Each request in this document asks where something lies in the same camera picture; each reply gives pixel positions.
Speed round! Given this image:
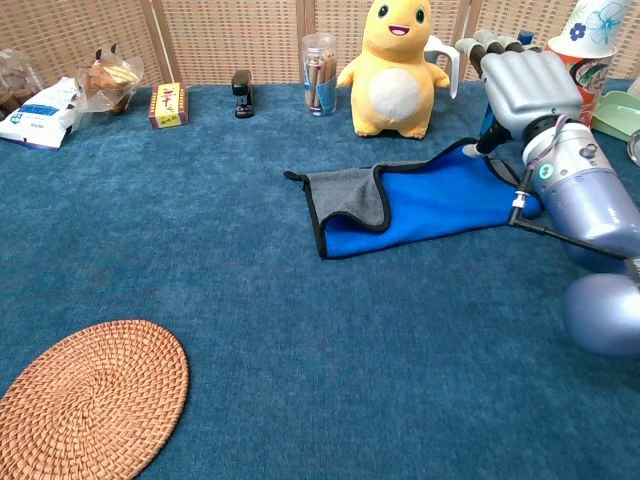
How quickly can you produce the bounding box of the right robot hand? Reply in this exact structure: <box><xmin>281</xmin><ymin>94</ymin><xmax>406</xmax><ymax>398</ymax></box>
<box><xmin>454</xmin><ymin>28</ymin><xmax>586</xmax><ymax>159</ymax></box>

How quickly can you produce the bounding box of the grey and blue cloth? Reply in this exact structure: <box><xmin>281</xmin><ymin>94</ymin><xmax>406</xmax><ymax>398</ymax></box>
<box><xmin>283</xmin><ymin>137</ymin><xmax>546</xmax><ymax>260</ymax></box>

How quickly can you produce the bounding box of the blue spray bottle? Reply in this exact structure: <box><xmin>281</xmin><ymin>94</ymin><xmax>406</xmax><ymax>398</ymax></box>
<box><xmin>479</xmin><ymin>30</ymin><xmax>535</xmax><ymax>141</ymax></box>

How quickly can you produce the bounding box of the white plastic pitcher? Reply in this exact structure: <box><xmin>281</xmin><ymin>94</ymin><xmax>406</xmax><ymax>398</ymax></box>
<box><xmin>423</xmin><ymin>34</ymin><xmax>460</xmax><ymax>100</ymax></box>

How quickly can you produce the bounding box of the paper cup with blue flowers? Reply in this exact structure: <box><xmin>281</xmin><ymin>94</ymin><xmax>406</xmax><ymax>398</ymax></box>
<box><xmin>558</xmin><ymin>0</ymin><xmax>632</xmax><ymax>60</ymax></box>

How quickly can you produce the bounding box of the green plastic tray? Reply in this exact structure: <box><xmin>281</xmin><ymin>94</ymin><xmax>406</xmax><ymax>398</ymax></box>
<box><xmin>591</xmin><ymin>89</ymin><xmax>640</xmax><ymax>143</ymax></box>

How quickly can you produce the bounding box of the yellow plush toy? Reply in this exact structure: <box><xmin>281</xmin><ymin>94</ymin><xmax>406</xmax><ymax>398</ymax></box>
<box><xmin>335</xmin><ymin>0</ymin><xmax>451</xmax><ymax>141</ymax></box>

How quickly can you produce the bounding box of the clear jar of biscuit sticks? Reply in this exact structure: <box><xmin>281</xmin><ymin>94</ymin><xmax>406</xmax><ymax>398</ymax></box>
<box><xmin>300</xmin><ymin>32</ymin><xmax>339</xmax><ymax>118</ymax></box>

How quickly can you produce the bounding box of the black stapler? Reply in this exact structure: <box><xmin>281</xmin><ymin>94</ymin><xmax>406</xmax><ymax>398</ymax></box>
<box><xmin>230</xmin><ymin>69</ymin><xmax>255</xmax><ymax>120</ymax></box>

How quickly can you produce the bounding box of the rattan folding screen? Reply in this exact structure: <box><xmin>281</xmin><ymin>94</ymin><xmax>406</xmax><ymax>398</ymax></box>
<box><xmin>0</xmin><ymin>0</ymin><xmax>640</xmax><ymax>89</ymax></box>

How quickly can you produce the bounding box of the blue table cloth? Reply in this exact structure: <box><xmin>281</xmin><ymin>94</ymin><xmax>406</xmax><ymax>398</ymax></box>
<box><xmin>0</xmin><ymin>77</ymin><xmax>640</xmax><ymax>480</ymax></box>

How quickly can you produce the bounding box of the yellow and red box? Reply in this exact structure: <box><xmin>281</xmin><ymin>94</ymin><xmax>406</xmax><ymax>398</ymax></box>
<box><xmin>147</xmin><ymin>82</ymin><xmax>190</xmax><ymax>130</ymax></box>

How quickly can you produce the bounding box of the bread in clear bag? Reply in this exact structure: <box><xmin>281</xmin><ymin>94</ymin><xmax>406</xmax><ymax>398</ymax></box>
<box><xmin>77</xmin><ymin>43</ymin><xmax>145</xmax><ymax>115</ymax></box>

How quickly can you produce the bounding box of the white and blue snack bag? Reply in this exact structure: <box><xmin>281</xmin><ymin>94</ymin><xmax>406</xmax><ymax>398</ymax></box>
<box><xmin>0</xmin><ymin>76</ymin><xmax>87</xmax><ymax>151</ymax></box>

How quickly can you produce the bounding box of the clear box of pastries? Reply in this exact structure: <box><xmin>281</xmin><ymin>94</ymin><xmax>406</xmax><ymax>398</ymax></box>
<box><xmin>0</xmin><ymin>48</ymin><xmax>44</xmax><ymax>121</ymax></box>

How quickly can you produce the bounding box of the round woven rattan mat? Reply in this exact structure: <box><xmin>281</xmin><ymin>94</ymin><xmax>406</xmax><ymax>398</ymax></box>
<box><xmin>0</xmin><ymin>319</ymin><xmax>190</xmax><ymax>480</ymax></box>

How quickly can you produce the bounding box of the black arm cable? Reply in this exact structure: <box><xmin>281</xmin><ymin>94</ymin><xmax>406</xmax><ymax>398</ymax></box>
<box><xmin>508</xmin><ymin>167</ymin><xmax>640</xmax><ymax>289</ymax></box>

